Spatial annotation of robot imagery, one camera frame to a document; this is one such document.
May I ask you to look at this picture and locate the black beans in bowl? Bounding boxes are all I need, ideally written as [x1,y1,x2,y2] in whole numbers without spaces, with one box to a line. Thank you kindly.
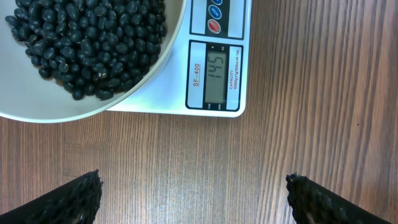
[5,0,167,100]

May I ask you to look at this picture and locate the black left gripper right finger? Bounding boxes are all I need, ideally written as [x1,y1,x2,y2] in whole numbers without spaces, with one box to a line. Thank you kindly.
[286,174,387,224]

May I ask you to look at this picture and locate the white digital kitchen scale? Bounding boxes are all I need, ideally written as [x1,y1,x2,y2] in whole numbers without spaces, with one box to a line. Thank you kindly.
[112,0,252,118]

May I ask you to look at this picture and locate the white bowl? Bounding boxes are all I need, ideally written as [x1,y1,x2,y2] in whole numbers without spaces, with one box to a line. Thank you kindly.
[1,0,187,123]

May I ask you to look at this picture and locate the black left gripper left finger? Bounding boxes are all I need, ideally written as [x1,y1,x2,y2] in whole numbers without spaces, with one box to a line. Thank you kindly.
[1,170,103,224]

